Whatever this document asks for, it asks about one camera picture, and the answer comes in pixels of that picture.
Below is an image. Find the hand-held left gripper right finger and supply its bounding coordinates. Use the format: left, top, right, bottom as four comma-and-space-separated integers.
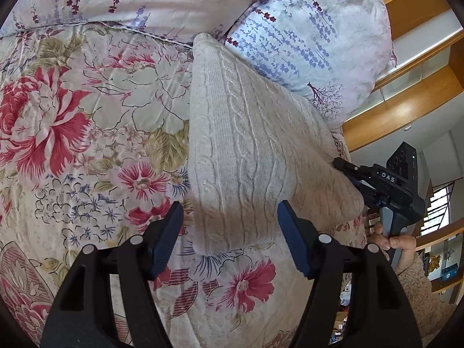
277, 200, 423, 348

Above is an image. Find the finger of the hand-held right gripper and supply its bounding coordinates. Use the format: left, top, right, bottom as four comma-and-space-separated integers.
353, 180, 373, 204
333, 157, 376, 182

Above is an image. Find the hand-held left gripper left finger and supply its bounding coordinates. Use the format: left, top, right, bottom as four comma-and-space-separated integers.
40, 201, 184, 348

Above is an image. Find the beige cable-knit sweater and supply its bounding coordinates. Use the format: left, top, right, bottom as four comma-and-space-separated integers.
188, 32, 365, 258

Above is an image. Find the person's beige fleece sleeved forearm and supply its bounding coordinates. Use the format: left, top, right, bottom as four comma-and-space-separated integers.
393, 255, 451, 338

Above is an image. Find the person's right hand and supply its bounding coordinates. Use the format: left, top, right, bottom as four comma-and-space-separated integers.
373, 222, 417, 267

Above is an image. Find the barred window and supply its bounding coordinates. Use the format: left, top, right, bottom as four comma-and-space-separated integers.
422, 183, 458, 238

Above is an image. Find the wooden headboard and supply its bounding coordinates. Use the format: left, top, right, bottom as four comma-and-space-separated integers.
341, 0, 464, 153

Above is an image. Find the assorted floor clutter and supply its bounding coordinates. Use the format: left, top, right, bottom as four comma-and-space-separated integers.
334, 283, 359, 338

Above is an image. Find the blue box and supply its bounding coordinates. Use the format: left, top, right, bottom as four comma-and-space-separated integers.
440, 264, 459, 282

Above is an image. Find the floral bedspread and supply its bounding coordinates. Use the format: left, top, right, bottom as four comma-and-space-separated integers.
0, 22, 372, 348

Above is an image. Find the pale blue tree print pillow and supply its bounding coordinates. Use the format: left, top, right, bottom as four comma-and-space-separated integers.
224, 0, 397, 132

